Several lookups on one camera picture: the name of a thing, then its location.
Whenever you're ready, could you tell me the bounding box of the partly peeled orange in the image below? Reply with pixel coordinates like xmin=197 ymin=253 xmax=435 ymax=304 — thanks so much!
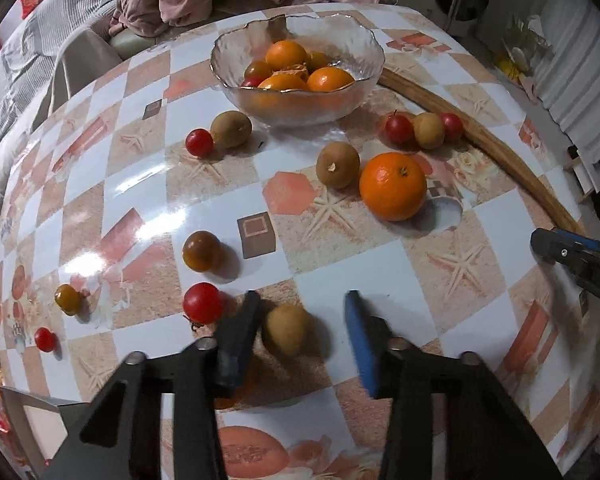
xmin=256 ymin=64 xmax=309 ymax=93

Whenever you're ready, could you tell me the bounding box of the long wooden stick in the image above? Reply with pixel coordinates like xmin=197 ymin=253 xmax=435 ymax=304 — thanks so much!
xmin=377 ymin=66 xmax=588 ymax=236

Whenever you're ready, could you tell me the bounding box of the small brown cherry tomato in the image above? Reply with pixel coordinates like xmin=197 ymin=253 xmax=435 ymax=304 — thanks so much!
xmin=55 ymin=284 xmax=84 ymax=315

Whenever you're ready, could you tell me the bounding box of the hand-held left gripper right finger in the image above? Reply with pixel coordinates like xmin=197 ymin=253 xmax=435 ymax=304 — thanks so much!
xmin=345 ymin=290 xmax=563 ymax=480

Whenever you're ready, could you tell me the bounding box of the dark brown cherry tomato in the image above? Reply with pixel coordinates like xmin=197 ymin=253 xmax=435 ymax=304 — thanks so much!
xmin=182 ymin=230 xmax=222 ymax=271
xmin=244 ymin=60 xmax=273 ymax=80

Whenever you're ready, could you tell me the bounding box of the white corrugated sheet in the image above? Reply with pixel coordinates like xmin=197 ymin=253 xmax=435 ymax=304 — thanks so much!
xmin=535 ymin=0 xmax=600 ymax=161

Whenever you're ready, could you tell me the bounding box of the beige sofa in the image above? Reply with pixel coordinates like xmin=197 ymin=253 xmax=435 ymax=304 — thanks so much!
xmin=110 ymin=25 xmax=181 ymax=61

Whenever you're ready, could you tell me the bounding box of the kiwi near bowl left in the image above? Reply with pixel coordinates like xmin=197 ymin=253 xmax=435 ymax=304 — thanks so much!
xmin=210 ymin=110 xmax=253 ymax=150

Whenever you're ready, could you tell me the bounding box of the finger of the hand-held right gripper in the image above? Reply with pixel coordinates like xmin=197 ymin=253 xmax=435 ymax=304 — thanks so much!
xmin=552 ymin=229 xmax=600 ymax=253
xmin=530 ymin=228 xmax=588 ymax=276

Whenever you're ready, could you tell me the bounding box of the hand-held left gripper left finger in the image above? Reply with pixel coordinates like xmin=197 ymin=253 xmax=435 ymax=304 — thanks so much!
xmin=45 ymin=291 xmax=262 ymax=480

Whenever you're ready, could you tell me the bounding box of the small red cherry tomato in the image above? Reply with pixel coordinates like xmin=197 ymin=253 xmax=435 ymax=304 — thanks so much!
xmin=34 ymin=327 xmax=58 ymax=353

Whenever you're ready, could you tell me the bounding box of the large orange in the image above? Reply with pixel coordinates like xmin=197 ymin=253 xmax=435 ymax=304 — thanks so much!
xmin=359 ymin=152 xmax=427 ymax=222

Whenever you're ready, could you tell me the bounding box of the grey striped sofa cover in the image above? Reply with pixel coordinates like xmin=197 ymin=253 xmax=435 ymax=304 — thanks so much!
xmin=0 ymin=0 xmax=121 ymax=141

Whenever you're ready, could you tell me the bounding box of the red cherry tomato with stem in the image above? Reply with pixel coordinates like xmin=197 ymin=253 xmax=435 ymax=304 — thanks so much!
xmin=384 ymin=110 xmax=415 ymax=144

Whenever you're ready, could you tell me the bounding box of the beige cloth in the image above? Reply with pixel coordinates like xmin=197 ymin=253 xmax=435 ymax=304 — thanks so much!
xmin=30 ymin=25 xmax=126 ymax=131

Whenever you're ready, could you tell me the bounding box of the kiwi next to orange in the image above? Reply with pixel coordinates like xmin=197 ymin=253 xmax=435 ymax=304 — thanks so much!
xmin=316 ymin=141 xmax=361 ymax=190

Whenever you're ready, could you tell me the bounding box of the clear glass bowl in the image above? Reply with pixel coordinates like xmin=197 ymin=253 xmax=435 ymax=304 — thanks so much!
xmin=210 ymin=14 xmax=386 ymax=127

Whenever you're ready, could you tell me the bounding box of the yellow bag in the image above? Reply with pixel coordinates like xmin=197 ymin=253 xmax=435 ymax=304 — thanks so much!
xmin=497 ymin=45 xmax=528 ymax=81

